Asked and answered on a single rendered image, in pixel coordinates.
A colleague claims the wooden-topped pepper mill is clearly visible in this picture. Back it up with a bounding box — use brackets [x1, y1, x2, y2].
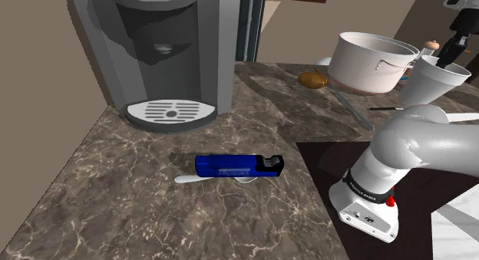
[421, 40, 441, 59]

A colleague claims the white cup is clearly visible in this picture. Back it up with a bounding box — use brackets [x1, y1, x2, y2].
[398, 54, 472, 108]

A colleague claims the white cooking pot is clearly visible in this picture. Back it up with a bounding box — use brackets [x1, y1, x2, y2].
[327, 31, 421, 95]

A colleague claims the long silver knife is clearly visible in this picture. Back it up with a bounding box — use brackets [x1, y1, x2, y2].
[328, 86, 375, 132]

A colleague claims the brown potato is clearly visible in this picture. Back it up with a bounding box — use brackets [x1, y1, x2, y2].
[297, 71, 329, 90]

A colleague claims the grey coffee machine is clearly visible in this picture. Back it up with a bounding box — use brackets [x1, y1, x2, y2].
[68, 0, 243, 134]

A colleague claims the blue lighter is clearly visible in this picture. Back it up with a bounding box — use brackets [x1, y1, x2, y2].
[194, 153, 285, 179]

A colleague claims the white spoon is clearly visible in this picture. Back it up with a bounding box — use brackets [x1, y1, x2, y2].
[173, 173, 259, 185]

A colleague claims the dark door frame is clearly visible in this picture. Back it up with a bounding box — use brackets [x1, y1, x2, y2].
[235, 0, 268, 63]

